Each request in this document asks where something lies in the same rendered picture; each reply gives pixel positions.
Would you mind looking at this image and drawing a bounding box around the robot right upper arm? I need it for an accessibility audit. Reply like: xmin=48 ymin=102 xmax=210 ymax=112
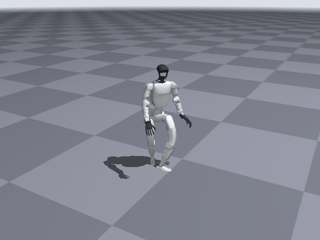
xmin=142 ymin=82 xmax=154 ymax=107

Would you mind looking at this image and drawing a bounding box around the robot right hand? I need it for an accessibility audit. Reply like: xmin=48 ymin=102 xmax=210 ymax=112
xmin=145 ymin=118 xmax=156 ymax=136

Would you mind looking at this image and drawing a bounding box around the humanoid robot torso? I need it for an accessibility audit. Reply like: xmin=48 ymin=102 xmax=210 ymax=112
xmin=150 ymin=79 xmax=171 ymax=122

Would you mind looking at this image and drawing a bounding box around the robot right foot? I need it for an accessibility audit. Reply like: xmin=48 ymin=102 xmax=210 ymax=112
xmin=150 ymin=157 xmax=156 ymax=165

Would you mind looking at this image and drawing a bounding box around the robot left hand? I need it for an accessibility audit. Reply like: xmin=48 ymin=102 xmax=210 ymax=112
xmin=179 ymin=113 xmax=192 ymax=128

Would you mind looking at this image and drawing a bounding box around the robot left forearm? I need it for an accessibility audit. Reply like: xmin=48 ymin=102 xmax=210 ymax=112
xmin=175 ymin=97 xmax=184 ymax=117

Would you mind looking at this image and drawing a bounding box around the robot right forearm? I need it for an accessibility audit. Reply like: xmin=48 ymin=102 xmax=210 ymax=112
xmin=142 ymin=101 xmax=150 ymax=122

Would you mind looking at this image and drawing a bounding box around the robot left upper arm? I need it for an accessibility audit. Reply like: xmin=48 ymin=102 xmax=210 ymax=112
xmin=170 ymin=81 xmax=180 ymax=103

